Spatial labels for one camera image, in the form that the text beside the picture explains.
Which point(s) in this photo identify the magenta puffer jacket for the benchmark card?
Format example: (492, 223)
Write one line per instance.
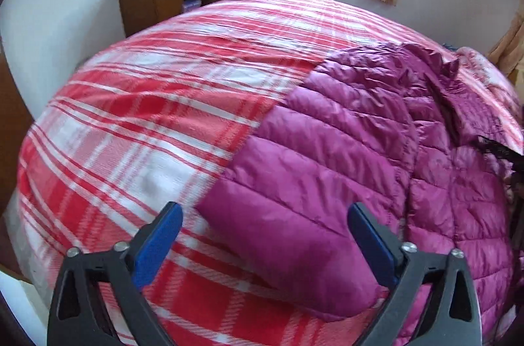
(388, 126)

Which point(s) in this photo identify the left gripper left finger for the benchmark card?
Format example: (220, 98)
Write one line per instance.
(78, 314)

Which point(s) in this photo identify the red plaid bed sheet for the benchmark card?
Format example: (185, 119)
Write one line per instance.
(158, 118)

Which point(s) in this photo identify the side window curtain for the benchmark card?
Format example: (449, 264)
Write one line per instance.
(507, 53)

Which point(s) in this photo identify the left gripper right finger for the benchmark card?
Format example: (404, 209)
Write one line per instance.
(451, 310)

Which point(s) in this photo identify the pink floral blanket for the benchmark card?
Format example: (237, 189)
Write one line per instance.
(489, 75)

